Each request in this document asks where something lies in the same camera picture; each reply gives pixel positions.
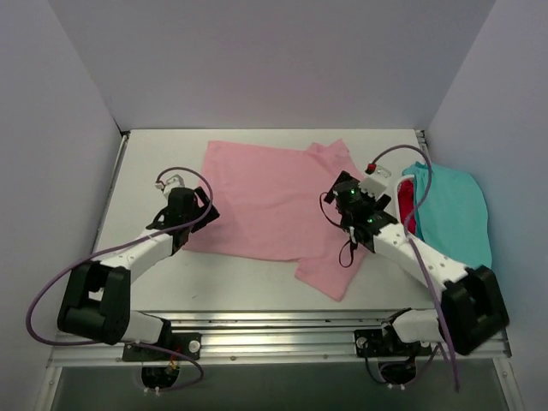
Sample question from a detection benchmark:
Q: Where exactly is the pink t shirt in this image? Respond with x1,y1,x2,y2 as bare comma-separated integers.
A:
185,140,366,301

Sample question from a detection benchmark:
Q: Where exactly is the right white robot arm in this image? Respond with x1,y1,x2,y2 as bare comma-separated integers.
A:
323,171,509,355

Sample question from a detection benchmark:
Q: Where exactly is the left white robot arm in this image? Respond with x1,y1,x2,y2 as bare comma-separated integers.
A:
57,187,219,359

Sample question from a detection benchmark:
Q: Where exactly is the red garment in basket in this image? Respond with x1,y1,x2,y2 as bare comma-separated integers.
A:
396,178,421,236

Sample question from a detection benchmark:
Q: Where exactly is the white laundry basket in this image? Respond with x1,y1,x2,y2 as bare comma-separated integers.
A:
393,175,414,219

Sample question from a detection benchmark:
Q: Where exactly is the teal t shirt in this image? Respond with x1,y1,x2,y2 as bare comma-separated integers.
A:
402,162,492,268

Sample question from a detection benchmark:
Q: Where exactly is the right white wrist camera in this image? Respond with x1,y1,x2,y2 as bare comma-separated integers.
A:
358,163,391,199

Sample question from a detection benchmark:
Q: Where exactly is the black thin cable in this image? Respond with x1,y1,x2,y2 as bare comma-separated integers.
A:
319,191,359,269

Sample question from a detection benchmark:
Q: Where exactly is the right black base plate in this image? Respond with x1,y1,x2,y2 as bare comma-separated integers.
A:
354,328,432,358

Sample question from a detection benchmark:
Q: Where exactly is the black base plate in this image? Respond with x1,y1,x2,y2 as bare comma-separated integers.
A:
122,332,202,362
354,328,432,358

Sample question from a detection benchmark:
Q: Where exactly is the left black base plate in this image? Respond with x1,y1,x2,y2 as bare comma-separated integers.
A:
122,332,202,362

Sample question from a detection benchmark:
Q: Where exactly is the aluminium mounting rail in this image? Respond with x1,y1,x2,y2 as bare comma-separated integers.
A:
48,310,511,366

